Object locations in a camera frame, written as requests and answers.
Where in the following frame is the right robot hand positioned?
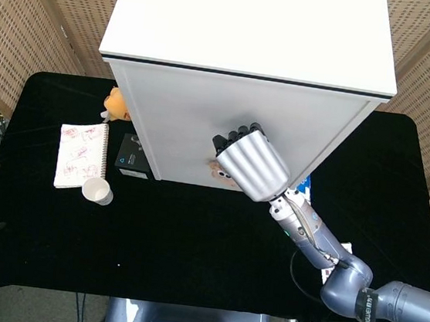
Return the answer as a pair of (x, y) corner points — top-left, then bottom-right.
(205, 117), (296, 205)

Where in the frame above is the brown plush keychain toy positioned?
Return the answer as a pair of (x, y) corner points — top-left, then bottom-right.
(206, 159), (243, 189)

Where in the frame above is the white cabinet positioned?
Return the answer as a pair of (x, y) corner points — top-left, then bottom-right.
(83, 0), (408, 211)

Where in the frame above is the blue and white package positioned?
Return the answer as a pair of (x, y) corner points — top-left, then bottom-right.
(290, 172), (314, 201)

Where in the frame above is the black tablecloth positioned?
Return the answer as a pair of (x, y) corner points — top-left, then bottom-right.
(0, 66), (430, 322)

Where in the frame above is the white box with picture grid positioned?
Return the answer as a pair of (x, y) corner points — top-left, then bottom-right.
(320, 239), (355, 286)

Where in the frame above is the black product box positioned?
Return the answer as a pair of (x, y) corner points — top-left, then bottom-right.
(113, 131), (160, 181)

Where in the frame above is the spiral notebook with red drawings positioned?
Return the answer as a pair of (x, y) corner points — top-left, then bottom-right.
(52, 118), (113, 194)

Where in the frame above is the white paper cup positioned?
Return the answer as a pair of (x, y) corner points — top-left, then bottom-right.
(80, 175), (116, 208)

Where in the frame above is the orange plush toy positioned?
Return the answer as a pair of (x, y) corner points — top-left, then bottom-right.
(100, 85), (134, 127)

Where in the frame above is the black cable under table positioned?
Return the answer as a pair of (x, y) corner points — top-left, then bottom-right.
(72, 291), (88, 322)

